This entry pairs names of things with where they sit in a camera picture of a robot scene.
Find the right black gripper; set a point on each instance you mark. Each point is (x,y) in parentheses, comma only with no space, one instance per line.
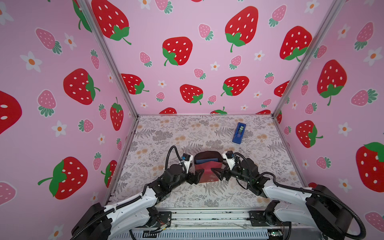
(221,173)

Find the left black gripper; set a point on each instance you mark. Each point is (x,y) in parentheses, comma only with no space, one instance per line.
(196,178)

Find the maroon wrapping paper sheet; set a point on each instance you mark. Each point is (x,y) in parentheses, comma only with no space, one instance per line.
(208,175)

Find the blue gift box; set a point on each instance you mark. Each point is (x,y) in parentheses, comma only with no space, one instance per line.
(202,161)

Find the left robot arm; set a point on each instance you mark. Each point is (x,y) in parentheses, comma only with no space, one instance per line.
(129,207)

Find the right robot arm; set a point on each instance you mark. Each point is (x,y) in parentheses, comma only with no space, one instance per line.
(317,208)

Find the blue tape dispenser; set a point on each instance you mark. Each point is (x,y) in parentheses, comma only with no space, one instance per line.
(239,133)

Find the floral table mat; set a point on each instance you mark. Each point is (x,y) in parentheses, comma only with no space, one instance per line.
(194,134)

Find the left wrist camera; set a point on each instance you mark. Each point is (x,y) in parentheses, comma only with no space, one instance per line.
(187,160)

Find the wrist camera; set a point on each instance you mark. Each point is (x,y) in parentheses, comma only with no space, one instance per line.
(230,159)
(187,160)

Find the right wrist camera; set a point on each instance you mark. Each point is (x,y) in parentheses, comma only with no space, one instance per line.
(230,159)

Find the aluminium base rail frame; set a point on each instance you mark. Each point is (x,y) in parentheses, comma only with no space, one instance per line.
(199,224)

